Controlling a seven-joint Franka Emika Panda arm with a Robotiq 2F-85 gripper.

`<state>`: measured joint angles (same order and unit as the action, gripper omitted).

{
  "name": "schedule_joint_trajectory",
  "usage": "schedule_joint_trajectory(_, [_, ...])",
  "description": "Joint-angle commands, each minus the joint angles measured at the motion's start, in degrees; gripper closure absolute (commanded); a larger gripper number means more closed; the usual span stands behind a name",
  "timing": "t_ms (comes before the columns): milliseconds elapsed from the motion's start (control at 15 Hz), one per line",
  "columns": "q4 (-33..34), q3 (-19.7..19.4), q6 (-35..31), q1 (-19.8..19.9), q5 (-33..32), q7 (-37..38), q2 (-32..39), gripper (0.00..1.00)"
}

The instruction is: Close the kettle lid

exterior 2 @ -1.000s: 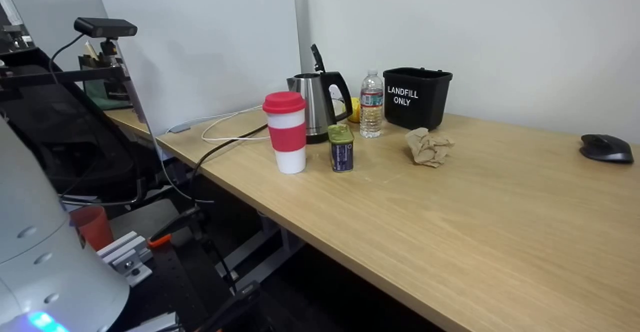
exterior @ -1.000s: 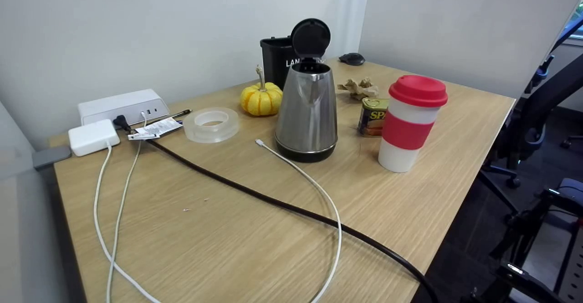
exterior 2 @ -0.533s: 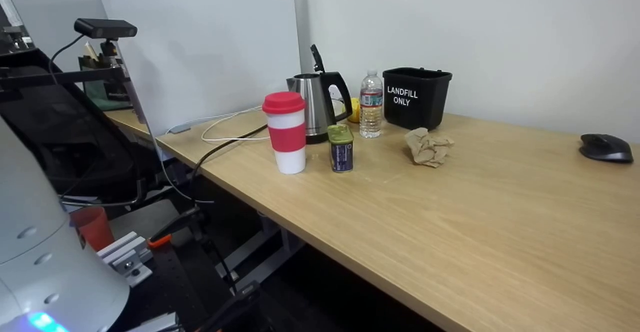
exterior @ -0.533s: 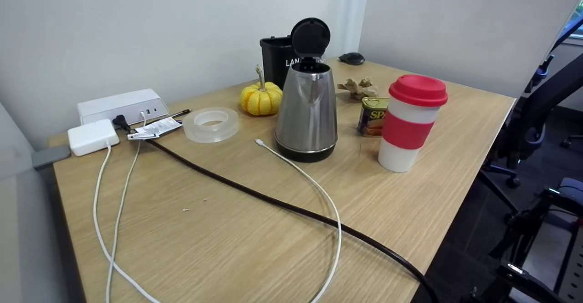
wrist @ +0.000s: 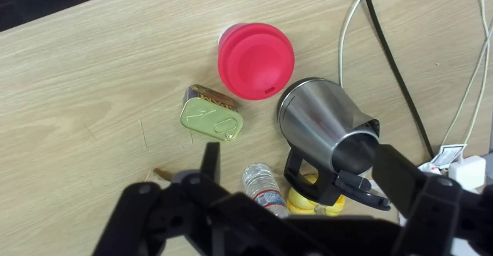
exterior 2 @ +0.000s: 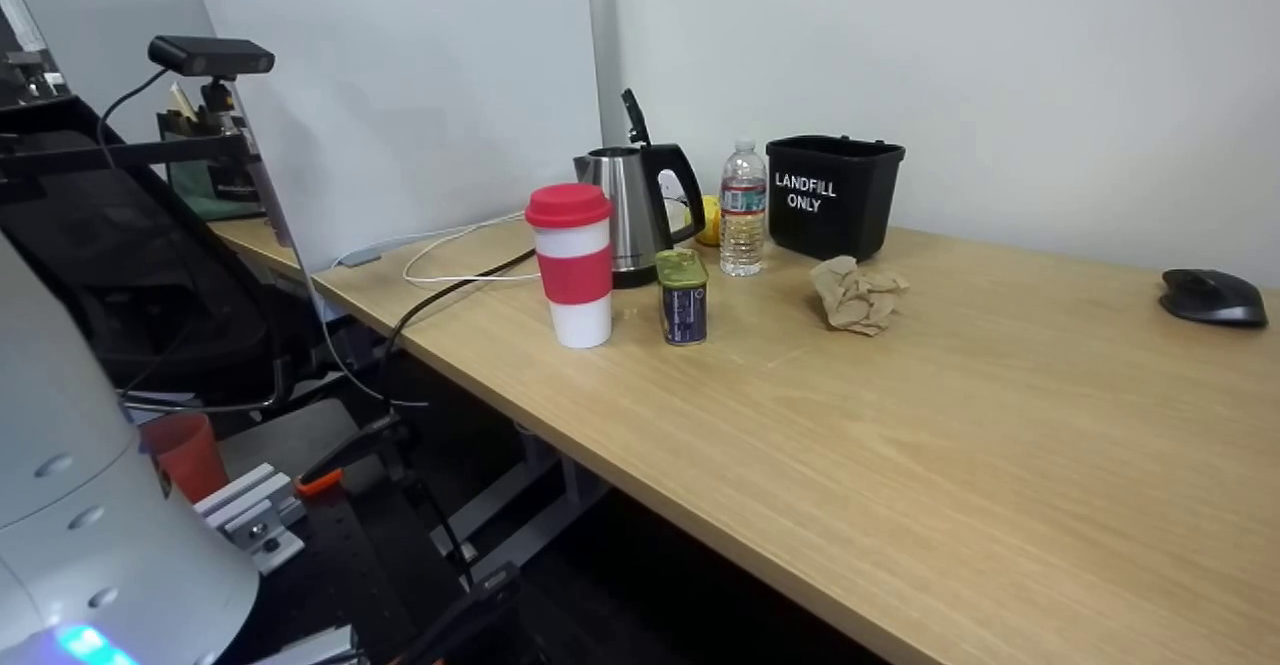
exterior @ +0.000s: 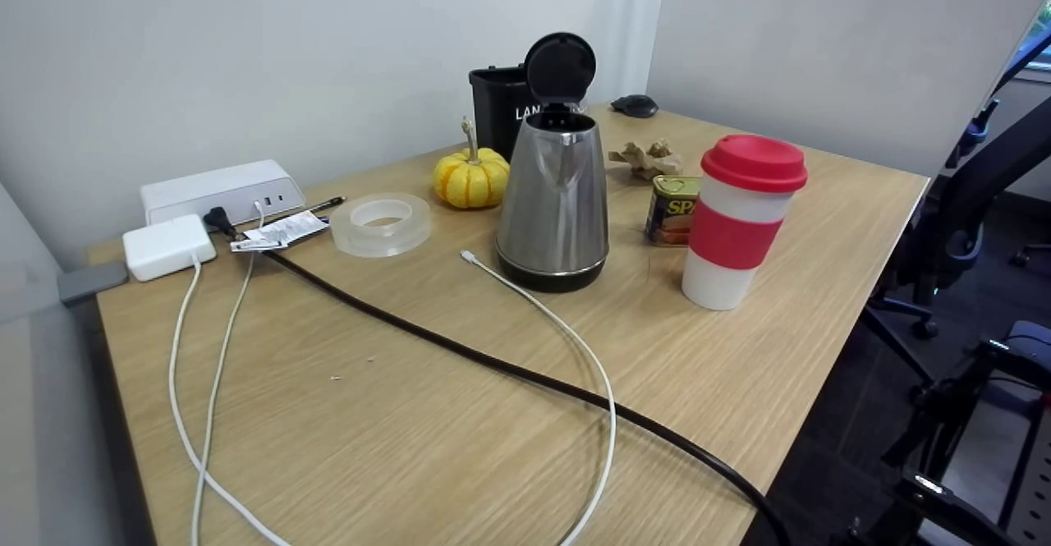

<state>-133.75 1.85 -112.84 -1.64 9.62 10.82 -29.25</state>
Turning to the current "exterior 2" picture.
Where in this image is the steel electric kettle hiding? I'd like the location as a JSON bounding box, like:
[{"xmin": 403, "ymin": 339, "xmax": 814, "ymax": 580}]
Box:
[{"xmin": 573, "ymin": 89, "xmax": 707, "ymax": 290}]

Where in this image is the black computer mouse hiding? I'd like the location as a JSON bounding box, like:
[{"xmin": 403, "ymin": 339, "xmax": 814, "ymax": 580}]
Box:
[{"xmin": 1158, "ymin": 268, "xmax": 1270, "ymax": 328}]

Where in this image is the black waste bin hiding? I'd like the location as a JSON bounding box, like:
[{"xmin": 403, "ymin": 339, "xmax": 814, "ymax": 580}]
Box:
[{"xmin": 765, "ymin": 134, "xmax": 907, "ymax": 263}]

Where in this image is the black kettle lid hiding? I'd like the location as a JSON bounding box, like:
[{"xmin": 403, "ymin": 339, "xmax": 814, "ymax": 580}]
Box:
[{"xmin": 620, "ymin": 89, "xmax": 653, "ymax": 147}]

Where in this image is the camera on mount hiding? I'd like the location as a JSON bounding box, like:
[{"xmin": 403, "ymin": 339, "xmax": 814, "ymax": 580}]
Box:
[{"xmin": 0, "ymin": 35, "xmax": 277, "ymax": 181}]

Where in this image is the crumpled brown paper napkin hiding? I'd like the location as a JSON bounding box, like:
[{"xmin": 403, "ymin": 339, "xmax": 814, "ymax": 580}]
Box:
[{"xmin": 809, "ymin": 255, "xmax": 911, "ymax": 337}]

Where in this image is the white travel cup red lid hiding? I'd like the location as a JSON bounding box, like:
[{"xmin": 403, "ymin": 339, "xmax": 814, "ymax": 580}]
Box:
[{"xmin": 524, "ymin": 183, "xmax": 615, "ymax": 350}]

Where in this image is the black office chair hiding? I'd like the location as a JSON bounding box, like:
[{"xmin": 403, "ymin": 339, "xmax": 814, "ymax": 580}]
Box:
[{"xmin": 0, "ymin": 95, "xmax": 306, "ymax": 418}]

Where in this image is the grey partition panel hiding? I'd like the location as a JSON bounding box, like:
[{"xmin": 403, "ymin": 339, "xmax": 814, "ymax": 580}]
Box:
[{"xmin": 182, "ymin": 0, "xmax": 605, "ymax": 276}]

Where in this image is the clear plastic water bottle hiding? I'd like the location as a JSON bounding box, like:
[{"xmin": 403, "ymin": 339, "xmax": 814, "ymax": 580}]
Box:
[{"xmin": 718, "ymin": 139, "xmax": 769, "ymax": 278}]

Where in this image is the red plastic cup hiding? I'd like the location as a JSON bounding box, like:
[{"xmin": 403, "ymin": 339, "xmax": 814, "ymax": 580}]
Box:
[{"xmin": 139, "ymin": 412, "xmax": 230, "ymax": 504}]

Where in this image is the black clamp orange tip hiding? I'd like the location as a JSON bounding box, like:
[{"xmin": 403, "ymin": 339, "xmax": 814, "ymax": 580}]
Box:
[{"xmin": 296, "ymin": 413, "xmax": 406, "ymax": 498}]

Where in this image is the blue tin can green lid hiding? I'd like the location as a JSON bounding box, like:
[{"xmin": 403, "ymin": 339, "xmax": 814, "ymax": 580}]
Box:
[{"xmin": 654, "ymin": 247, "xmax": 710, "ymax": 347}]

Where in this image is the black cable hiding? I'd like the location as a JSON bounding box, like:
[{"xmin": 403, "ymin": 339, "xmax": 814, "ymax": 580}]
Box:
[{"xmin": 383, "ymin": 248, "xmax": 539, "ymax": 408}]

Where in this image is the aluminium bracket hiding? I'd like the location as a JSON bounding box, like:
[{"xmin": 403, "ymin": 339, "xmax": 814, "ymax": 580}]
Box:
[{"xmin": 194, "ymin": 462, "xmax": 307, "ymax": 575}]

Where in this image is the white cable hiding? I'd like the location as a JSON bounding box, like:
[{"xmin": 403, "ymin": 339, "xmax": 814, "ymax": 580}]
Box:
[{"xmin": 402, "ymin": 209, "xmax": 542, "ymax": 287}]

